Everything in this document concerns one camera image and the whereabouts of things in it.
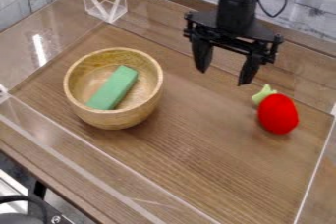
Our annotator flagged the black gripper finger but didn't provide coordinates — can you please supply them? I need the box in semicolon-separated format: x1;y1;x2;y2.
237;54;262;85
191;35;211;73

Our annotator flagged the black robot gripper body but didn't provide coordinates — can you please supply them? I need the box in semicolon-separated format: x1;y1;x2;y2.
183;0;283;65

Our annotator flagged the green rectangular block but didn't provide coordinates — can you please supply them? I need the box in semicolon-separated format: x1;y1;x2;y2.
85;65;137;110

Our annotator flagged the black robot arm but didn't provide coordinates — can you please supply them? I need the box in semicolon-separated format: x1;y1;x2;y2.
183;0;287;85

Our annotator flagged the brown wooden bowl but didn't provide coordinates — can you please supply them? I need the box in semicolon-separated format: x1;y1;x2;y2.
62;47;163;130

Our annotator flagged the red plush strawberry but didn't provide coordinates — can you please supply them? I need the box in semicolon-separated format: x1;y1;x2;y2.
251;84;298;135

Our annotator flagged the clear acrylic corner bracket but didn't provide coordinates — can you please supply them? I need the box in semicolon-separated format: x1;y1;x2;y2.
82;0;126;24

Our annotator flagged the clear acrylic tray wall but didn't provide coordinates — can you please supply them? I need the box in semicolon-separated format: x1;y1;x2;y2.
0;85;219;224

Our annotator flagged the black table frame leg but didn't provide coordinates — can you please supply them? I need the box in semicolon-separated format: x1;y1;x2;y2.
27;180;74;224

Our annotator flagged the black cable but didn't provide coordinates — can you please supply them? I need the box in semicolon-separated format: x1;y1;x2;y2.
0;195;49;224

